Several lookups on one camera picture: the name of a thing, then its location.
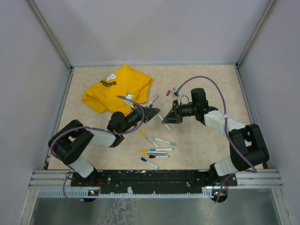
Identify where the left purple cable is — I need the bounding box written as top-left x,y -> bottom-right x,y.
49,95 -> 145,203

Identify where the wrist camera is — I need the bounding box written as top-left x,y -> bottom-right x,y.
171,88 -> 182,99
125,93 -> 133,107

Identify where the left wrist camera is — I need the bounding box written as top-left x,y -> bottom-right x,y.
125,93 -> 133,107

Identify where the black cap marker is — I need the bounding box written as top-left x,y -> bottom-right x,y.
149,155 -> 170,158

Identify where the grey cap marker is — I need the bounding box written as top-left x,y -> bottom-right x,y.
154,137 -> 176,146

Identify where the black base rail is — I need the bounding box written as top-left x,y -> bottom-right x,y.
71,170 -> 237,202

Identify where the yellow cap silver marker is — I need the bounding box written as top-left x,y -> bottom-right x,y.
140,151 -> 167,155

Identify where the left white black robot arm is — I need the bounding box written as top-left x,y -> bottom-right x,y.
48,107 -> 160,186

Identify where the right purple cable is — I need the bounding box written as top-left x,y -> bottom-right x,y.
176,75 -> 258,203

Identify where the blue cap whiteboard marker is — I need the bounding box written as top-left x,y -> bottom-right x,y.
140,157 -> 159,169

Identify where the lime green cap marker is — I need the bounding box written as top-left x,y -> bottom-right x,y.
157,112 -> 172,131

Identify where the yellow printed t-shirt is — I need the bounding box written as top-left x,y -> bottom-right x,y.
82,64 -> 153,114

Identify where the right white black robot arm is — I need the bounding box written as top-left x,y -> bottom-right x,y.
162,88 -> 270,186

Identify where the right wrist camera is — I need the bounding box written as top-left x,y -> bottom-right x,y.
171,88 -> 182,99

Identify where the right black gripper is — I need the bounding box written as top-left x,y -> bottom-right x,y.
162,99 -> 197,124

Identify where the cyan cap marker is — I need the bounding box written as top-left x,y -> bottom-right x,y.
149,148 -> 174,152

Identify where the purple cable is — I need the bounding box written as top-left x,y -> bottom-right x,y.
49,95 -> 145,203
176,75 -> 258,203

